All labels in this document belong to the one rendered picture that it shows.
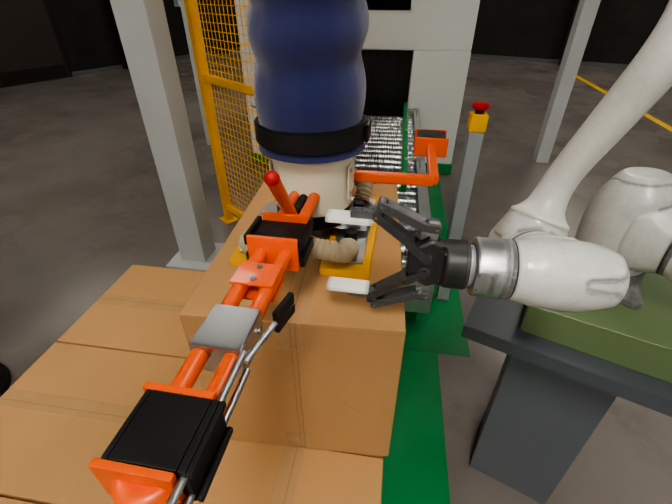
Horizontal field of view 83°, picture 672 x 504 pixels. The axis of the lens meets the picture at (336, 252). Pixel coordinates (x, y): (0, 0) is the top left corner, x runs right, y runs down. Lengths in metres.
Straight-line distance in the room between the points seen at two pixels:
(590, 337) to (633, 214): 0.27
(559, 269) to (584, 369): 0.44
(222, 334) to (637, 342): 0.82
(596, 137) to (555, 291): 0.25
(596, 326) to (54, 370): 1.37
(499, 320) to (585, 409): 0.37
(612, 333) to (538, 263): 0.44
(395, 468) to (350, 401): 0.80
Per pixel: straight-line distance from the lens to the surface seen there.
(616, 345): 1.02
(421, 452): 1.63
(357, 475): 0.97
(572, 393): 1.24
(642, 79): 0.68
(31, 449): 1.21
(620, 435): 1.97
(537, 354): 1.00
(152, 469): 0.38
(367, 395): 0.80
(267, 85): 0.74
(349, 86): 0.73
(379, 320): 0.68
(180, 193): 2.33
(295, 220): 0.66
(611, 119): 0.70
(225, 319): 0.49
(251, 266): 0.57
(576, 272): 0.60
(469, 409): 1.78
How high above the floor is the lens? 1.42
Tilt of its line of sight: 34 degrees down
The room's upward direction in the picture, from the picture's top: straight up
